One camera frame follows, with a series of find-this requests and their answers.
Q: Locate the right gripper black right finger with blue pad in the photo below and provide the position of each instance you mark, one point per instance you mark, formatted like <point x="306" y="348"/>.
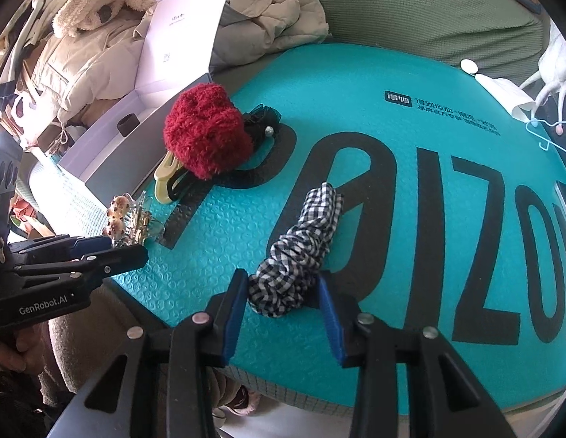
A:
<point x="445" y="398"/>

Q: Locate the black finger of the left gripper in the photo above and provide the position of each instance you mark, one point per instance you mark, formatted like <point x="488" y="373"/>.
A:
<point x="104" y="264"/>
<point x="62" y="245"/>

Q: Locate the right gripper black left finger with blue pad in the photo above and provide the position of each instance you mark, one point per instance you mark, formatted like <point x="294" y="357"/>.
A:
<point x="155" y="384"/>

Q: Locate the bear decorated hair clip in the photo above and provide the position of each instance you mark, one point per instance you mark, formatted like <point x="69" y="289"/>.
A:
<point x="130" y="221"/>

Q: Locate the cream yellow hair claw clip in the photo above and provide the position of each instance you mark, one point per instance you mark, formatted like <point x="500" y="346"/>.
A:
<point x="167" y="177"/>

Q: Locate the black white gingham scrunchie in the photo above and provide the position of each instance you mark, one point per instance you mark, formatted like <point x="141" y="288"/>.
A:
<point x="283" y="280"/>

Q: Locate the red fluffy scrunchie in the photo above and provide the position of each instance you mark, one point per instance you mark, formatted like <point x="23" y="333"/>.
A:
<point x="205" y="132"/>

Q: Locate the black wide hair band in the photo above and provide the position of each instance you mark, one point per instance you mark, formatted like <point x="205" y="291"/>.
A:
<point x="127" y="124"/>

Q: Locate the person's left hand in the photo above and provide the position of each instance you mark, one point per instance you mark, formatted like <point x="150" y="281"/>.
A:
<point x="23" y="351"/>

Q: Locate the black hair claw clip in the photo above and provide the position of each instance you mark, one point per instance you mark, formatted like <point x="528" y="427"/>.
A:
<point x="184" y="187"/>

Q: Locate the teal bubble mailer bag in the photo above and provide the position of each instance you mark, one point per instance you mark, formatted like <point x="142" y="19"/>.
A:
<point x="453" y="215"/>

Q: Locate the black lace pearl hair bow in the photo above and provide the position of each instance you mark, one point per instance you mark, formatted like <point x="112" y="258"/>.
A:
<point x="260" y="123"/>

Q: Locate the white open gift box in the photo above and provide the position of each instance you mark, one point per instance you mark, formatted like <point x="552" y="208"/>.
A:
<point x="176" y="55"/>

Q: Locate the beige puffer jacket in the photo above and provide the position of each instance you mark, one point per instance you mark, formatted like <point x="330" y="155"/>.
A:
<point x="61" y="77"/>

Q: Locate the white clothes hanger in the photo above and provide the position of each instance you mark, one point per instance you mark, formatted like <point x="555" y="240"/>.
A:
<point x="522" y="102"/>

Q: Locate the green quilted bed cover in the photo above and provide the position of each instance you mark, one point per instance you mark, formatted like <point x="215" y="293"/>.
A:
<point x="504" y="38"/>

